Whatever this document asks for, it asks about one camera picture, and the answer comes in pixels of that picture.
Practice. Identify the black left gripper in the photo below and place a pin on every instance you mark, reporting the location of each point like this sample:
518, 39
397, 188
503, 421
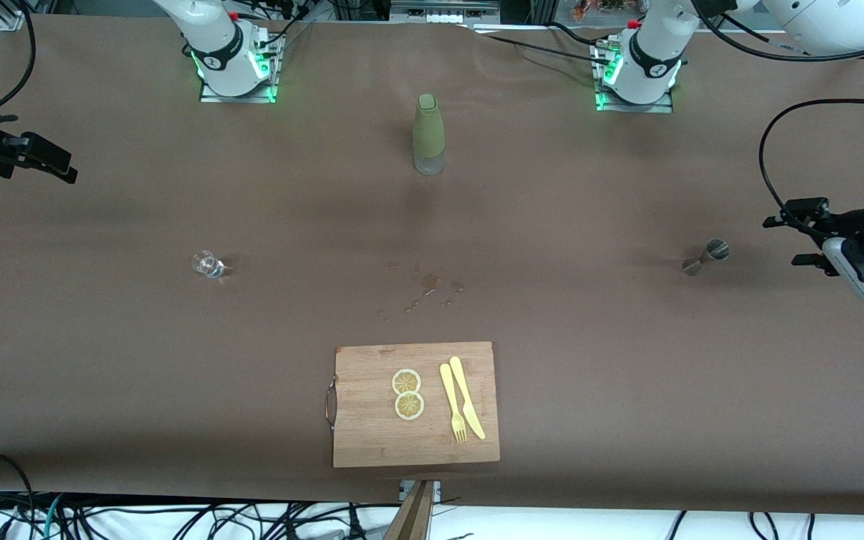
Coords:
844, 223

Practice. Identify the steel double jigger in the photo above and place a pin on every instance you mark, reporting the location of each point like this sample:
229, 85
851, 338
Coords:
713, 251

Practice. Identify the clear glass measuring cup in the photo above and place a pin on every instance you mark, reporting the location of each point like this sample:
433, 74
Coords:
208, 265

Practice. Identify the brown table cover sheet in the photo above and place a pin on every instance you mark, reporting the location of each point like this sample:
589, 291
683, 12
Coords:
177, 375

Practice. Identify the orange item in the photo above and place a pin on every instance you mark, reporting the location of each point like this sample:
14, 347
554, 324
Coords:
597, 7

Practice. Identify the yellow plastic knife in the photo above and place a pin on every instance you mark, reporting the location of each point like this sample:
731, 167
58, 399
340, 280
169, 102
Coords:
466, 394

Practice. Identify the yellow plastic fork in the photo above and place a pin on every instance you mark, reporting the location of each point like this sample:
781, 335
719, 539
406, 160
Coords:
450, 394

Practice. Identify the green sleeved glass bottle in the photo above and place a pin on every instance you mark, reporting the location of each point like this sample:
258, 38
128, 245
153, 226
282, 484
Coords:
429, 127

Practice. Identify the lemon slice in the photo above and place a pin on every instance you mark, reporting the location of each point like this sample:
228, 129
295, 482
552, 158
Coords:
406, 382
409, 406

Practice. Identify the grey device with white sockets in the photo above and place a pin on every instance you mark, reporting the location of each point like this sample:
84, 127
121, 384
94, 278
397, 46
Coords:
447, 9

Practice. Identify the aluminium frame bracket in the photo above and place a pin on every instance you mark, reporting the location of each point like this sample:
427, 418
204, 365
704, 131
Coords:
10, 16

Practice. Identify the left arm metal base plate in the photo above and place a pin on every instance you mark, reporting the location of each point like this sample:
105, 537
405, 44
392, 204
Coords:
664, 105

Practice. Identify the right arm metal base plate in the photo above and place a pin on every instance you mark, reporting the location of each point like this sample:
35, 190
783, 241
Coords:
271, 94

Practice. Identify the small metal bracket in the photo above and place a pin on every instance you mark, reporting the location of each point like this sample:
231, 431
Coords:
436, 489

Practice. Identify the wooden post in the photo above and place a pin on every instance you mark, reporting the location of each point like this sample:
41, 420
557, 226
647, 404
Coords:
413, 517

